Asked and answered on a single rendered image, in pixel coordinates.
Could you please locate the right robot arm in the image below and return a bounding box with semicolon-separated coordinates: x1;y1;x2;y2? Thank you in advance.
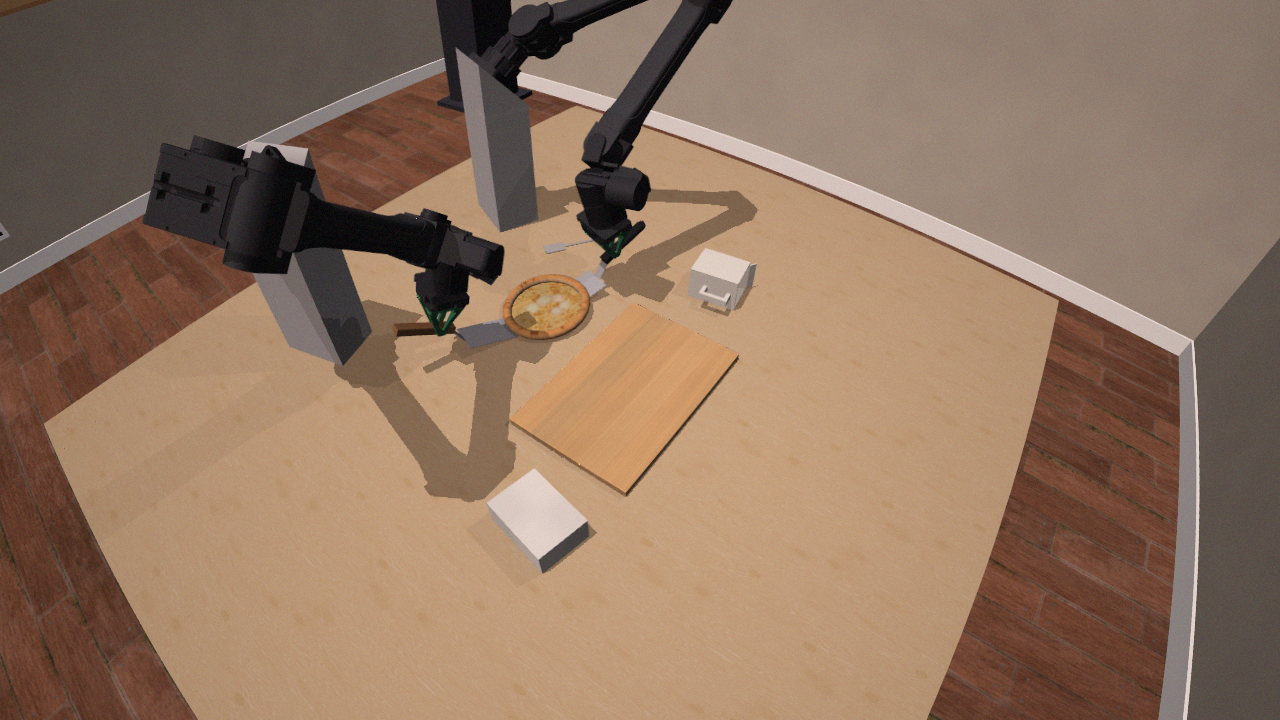
142;135;504;296

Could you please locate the round cheese pizza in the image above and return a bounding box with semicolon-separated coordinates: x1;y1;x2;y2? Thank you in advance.
503;274;590;340

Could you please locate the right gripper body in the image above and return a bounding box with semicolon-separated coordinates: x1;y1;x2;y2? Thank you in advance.
413;266;470;313

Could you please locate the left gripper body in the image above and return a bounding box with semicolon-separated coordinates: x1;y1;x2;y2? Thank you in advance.
576;202;632;245

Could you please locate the wooden cutting board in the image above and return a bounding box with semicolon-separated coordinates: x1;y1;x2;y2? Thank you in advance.
509;304;739;496

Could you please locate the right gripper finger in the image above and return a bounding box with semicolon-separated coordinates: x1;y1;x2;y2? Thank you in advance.
425;307;465;337
417;293;447;322

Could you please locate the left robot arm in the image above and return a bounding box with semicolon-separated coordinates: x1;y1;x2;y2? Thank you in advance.
468;0;733;225

